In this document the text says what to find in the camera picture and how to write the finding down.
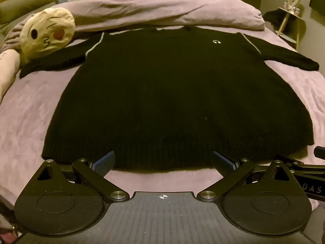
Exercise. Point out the yellow kissing emoji pillow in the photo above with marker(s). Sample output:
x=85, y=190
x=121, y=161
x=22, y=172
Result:
x=47, y=34

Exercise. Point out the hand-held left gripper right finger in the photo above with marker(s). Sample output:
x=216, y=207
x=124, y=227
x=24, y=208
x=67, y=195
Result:
x=223, y=162

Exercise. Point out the purple duvet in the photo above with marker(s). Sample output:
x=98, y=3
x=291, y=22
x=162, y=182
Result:
x=162, y=10

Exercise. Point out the black knit sweater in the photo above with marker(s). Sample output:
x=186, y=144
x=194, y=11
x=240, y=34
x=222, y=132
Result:
x=175, y=94

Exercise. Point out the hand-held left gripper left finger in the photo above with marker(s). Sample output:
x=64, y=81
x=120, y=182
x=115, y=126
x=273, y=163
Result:
x=104, y=162

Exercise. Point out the olive green bolster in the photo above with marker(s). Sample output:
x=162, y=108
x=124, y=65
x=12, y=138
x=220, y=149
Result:
x=22, y=1

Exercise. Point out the yellow side table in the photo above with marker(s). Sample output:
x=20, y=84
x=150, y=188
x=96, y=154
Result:
x=292, y=24

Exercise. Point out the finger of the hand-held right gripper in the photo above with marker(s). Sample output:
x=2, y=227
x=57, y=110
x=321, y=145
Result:
x=304, y=163
x=320, y=152

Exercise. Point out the purple bed sheet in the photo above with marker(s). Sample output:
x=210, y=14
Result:
x=33, y=99

